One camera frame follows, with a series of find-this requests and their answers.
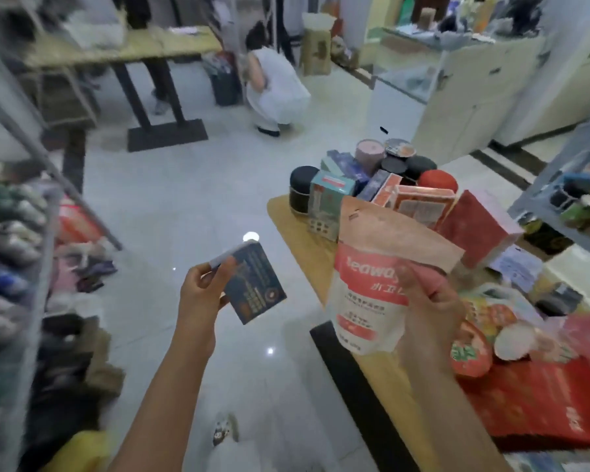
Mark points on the purple carton box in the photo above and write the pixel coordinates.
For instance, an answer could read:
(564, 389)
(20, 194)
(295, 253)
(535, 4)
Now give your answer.
(373, 185)

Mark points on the red plastic bag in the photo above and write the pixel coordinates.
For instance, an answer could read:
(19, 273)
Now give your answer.
(589, 339)

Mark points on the white counter cabinet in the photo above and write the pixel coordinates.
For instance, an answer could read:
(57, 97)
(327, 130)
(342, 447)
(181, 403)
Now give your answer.
(464, 88)

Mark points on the red instant noodle bowl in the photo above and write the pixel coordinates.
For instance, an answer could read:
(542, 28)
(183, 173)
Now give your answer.
(471, 352)

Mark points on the large red flat packet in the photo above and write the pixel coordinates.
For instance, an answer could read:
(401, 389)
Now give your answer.
(536, 403)

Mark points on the teal carton box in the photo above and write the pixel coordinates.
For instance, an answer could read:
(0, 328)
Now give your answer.
(327, 203)

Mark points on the wooden table with black legs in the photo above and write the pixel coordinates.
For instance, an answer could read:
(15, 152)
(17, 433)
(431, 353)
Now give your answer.
(132, 58)

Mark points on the blue carton box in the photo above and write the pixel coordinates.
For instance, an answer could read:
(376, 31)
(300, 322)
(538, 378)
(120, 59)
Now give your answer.
(346, 165)

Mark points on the pink and white pouch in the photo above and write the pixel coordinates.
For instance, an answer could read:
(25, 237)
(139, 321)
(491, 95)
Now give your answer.
(368, 275)

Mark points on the person's right hand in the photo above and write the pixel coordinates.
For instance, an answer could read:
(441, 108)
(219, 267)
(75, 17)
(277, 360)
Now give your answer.
(432, 324)

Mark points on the person's shoe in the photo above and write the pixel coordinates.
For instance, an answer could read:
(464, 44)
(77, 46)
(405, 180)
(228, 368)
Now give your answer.
(224, 429)

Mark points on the yellow bag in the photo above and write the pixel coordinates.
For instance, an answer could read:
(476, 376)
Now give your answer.
(78, 454)

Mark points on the orange and white carton box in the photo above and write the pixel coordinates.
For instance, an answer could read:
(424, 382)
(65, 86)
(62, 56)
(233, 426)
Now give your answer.
(389, 190)

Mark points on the colourful snack packet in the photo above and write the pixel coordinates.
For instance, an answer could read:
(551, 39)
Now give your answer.
(496, 309)

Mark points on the person's left hand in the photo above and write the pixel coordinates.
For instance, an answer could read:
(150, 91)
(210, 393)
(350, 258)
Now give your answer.
(199, 304)

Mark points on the dark blue small box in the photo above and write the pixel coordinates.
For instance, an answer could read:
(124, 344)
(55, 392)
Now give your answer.
(255, 285)

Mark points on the white paper sheet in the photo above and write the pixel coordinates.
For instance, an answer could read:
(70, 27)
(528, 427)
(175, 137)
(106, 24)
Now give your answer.
(516, 267)

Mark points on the person's right forearm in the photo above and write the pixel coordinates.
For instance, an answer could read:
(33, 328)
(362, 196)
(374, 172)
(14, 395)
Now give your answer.
(455, 422)

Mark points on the grey shelf with goods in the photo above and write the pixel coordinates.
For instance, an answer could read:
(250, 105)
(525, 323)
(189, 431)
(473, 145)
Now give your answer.
(568, 191)

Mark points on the wooden table with black edge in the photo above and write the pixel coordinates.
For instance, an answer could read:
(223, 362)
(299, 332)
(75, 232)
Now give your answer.
(354, 348)

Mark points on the red cylinder can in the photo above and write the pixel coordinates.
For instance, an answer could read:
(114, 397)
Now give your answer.
(438, 181)

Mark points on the grey metal shelf rack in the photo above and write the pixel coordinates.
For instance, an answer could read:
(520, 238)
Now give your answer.
(14, 270)

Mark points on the orange box with white panels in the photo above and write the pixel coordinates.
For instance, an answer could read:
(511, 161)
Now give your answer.
(425, 205)

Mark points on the person's left forearm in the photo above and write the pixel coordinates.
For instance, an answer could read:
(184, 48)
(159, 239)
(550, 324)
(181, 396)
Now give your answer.
(164, 407)

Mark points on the person's right thumb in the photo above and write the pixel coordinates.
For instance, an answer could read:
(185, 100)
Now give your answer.
(426, 282)

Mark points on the pink cylinder tub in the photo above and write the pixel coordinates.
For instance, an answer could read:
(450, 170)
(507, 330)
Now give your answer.
(369, 154)

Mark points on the black cylinder can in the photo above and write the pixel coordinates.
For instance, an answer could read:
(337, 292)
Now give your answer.
(421, 167)
(393, 166)

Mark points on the instant bowl with printed lid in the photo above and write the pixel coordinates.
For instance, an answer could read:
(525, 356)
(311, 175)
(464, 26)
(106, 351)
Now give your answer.
(399, 148)

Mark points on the dark waste bin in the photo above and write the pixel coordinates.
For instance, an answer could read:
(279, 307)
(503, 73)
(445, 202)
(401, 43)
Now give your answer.
(224, 82)

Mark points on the person's left thumb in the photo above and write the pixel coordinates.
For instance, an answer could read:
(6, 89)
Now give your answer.
(222, 276)

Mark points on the black round jar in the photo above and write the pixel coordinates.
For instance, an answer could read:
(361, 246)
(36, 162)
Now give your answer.
(302, 189)

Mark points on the red and white carton box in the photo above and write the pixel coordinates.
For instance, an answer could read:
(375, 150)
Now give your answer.
(479, 230)

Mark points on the brown cardboard box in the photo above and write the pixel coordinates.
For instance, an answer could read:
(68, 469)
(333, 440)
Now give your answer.
(316, 48)

